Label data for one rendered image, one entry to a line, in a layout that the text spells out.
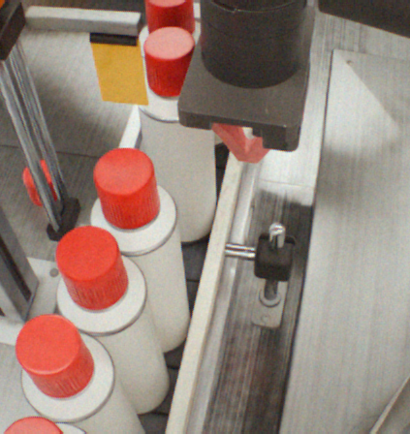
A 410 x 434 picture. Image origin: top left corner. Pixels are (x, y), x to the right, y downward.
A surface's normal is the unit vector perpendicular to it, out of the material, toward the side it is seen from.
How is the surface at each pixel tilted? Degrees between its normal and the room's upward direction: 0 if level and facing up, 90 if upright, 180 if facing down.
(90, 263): 2
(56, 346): 3
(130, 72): 90
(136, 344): 90
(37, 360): 2
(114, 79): 90
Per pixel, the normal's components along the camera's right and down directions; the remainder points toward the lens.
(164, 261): 0.71, 0.59
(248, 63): -0.16, 0.84
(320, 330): -0.04, -0.53
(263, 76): 0.19, 0.83
